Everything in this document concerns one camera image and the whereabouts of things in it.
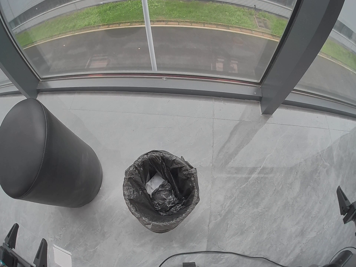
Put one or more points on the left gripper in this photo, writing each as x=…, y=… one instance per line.
x=14, y=259

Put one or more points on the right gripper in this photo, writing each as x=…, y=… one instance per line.
x=351, y=213

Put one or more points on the black plastic bag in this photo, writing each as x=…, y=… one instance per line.
x=133, y=188

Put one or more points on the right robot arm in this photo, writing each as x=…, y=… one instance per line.
x=343, y=259

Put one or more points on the crumpled black plastic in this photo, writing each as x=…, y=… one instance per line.
x=164, y=197

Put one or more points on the dark grey round chair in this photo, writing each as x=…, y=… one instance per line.
x=41, y=149

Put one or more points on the crumpled white paper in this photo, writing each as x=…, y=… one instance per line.
x=154, y=182

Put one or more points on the window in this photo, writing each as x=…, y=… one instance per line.
x=292, y=65

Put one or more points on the small black box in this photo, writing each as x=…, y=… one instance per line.
x=190, y=264

